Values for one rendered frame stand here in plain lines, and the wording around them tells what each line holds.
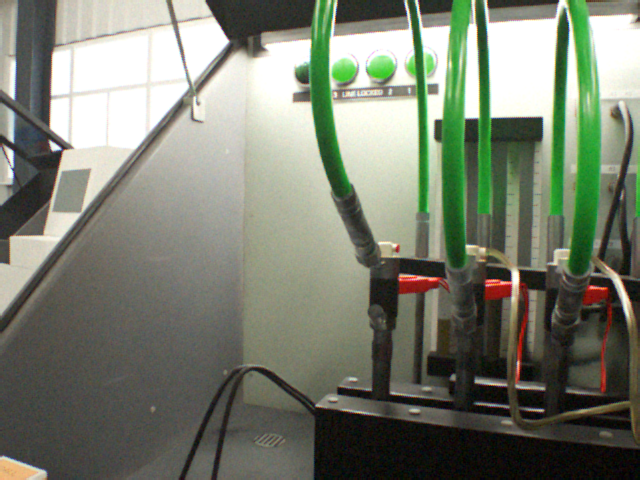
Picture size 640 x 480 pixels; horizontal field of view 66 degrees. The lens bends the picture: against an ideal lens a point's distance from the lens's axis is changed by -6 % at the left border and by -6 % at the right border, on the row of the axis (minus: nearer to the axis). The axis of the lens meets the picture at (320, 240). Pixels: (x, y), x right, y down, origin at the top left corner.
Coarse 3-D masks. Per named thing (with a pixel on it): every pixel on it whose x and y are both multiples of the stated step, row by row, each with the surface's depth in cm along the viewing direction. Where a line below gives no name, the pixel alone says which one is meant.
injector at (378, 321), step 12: (396, 264) 49; (372, 276) 49; (384, 276) 48; (396, 276) 49; (372, 288) 49; (384, 288) 48; (396, 288) 49; (372, 300) 49; (384, 300) 48; (396, 300) 49; (372, 312) 47; (384, 312) 48; (396, 312) 49; (372, 324) 48; (384, 324) 48; (396, 324) 50; (384, 336) 49; (372, 348) 50; (384, 348) 49; (384, 360) 49; (372, 372) 50; (384, 372) 49; (372, 384) 50; (384, 384) 49; (372, 396) 50; (384, 396) 49
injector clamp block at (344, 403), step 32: (352, 384) 54; (416, 384) 54; (320, 416) 47; (352, 416) 46; (384, 416) 45; (416, 416) 45; (448, 416) 45; (480, 416) 45; (608, 416) 44; (320, 448) 47; (352, 448) 46; (384, 448) 45; (416, 448) 44; (448, 448) 43; (480, 448) 42; (512, 448) 41; (544, 448) 40; (576, 448) 39; (608, 448) 38
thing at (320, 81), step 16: (320, 0) 32; (336, 0) 33; (416, 0) 57; (320, 16) 32; (416, 16) 59; (320, 32) 32; (416, 32) 60; (320, 48) 32; (416, 48) 62; (320, 64) 32; (416, 64) 63; (320, 80) 32; (416, 80) 64; (320, 96) 32; (320, 112) 33; (320, 128) 33; (320, 144) 34; (336, 144) 34; (336, 160) 35; (336, 176) 35; (336, 192) 37
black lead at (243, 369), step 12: (240, 372) 44; (264, 372) 46; (276, 384) 47; (288, 384) 48; (216, 396) 43; (300, 396) 49; (228, 408) 42; (312, 408) 49; (204, 420) 42; (192, 456) 41; (216, 456) 40; (216, 468) 40
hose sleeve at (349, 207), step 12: (336, 204) 38; (348, 204) 37; (360, 204) 39; (348, 216) 38; (360, 216) 39; (348, 228) 40; (360, 228) 40; (360, 240) 41; (372, 240) 42; (360, 252) 43; (372, 252) 43
